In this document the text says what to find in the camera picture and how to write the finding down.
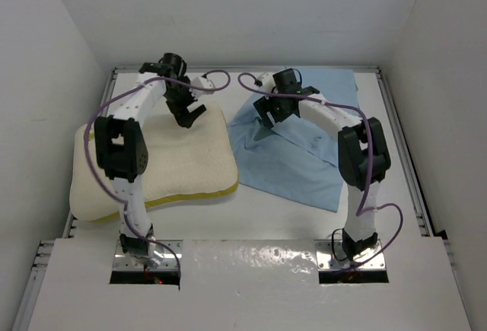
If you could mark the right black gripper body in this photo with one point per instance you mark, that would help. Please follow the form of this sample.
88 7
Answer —
275 105

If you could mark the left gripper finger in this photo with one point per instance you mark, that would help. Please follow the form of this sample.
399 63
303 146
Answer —
179 114
190 116

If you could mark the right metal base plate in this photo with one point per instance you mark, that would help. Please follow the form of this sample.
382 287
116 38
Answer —
331 257

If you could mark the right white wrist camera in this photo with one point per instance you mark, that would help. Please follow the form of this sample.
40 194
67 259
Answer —
265 82

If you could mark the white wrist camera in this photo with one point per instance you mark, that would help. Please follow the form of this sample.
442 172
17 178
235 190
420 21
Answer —
265 82
201 86

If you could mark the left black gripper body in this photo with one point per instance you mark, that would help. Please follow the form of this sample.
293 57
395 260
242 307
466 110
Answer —
180 97

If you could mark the white front cover board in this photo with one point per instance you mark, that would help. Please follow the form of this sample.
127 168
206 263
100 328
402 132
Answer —
249 285

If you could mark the metal base plate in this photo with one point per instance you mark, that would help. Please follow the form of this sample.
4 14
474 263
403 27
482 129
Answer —
169 255
331 257

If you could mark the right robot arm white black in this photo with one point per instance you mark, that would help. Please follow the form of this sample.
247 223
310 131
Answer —
363 155

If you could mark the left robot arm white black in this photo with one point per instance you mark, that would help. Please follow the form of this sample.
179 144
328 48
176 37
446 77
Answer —
122 153

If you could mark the light blue pillowcase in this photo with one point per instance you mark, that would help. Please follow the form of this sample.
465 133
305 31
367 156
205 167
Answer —
295 159

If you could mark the cream memory foam pillow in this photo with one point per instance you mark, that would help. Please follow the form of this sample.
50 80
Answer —
183 164

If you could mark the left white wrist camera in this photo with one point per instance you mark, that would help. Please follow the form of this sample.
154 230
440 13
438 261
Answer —
201 86

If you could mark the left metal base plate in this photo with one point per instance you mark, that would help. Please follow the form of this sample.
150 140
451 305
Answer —
169 255

